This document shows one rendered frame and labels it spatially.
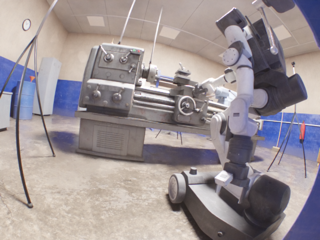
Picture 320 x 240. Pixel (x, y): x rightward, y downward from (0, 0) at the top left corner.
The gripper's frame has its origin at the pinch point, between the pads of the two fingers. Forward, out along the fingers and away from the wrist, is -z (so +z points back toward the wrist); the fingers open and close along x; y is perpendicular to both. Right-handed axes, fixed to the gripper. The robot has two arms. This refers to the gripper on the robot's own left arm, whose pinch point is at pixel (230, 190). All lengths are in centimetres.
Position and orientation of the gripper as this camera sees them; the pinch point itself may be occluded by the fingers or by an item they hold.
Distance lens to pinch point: 50.6
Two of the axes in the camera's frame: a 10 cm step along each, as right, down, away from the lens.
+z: 1.8, -9.8, 0.9
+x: -4.5, 0.0, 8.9
